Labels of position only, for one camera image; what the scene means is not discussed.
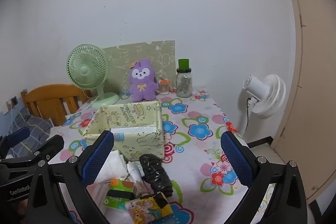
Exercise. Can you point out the glass jar mug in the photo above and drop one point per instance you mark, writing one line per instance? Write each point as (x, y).
(183, 85)

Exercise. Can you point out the grey plaid pillow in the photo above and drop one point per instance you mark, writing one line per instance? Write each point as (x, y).
(34, 124)

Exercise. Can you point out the green desk fan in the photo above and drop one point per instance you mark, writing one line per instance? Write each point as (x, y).
(84, 69)

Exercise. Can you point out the green white packet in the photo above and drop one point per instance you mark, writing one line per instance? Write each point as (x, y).
(115, 203)

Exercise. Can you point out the small glass with cotton swabs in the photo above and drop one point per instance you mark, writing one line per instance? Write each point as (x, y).
(164, 88)

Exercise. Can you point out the wooden bed headboard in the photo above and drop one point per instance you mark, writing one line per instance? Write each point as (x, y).
(50, 98)

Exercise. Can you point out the yellow cartoon printed packet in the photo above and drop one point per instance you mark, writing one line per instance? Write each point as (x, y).
(141, 209)

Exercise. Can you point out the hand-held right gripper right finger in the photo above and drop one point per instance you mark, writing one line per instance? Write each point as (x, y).
(236, 158)

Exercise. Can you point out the black plastic-wrapped bundle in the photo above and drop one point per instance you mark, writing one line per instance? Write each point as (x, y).
(155, 174)

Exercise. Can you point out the pink mask pack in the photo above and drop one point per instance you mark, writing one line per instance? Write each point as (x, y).
(97, 192)

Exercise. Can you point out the white tissue pack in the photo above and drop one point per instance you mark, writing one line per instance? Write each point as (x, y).
(115, 163)

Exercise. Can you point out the green printed board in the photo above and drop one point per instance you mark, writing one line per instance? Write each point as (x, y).
(152, 53)

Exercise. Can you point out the white standing fan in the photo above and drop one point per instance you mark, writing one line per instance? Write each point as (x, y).
(262, 87)

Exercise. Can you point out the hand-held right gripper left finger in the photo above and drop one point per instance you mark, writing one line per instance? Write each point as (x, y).
(98, 158)

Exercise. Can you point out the printed fabric storage box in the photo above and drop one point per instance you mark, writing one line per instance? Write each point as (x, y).
(147, 140)

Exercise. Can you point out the green plastic cup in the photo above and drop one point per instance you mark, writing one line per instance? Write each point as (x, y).
(183, 64)

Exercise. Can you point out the white cosmetic tube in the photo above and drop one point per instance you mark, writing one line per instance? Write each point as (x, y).
(134, 169)

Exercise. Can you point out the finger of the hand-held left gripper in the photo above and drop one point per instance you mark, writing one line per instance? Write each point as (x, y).
(52, 145)
(15, 134)

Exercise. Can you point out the purple plush toy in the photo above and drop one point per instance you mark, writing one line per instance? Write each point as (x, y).
(143, 87)

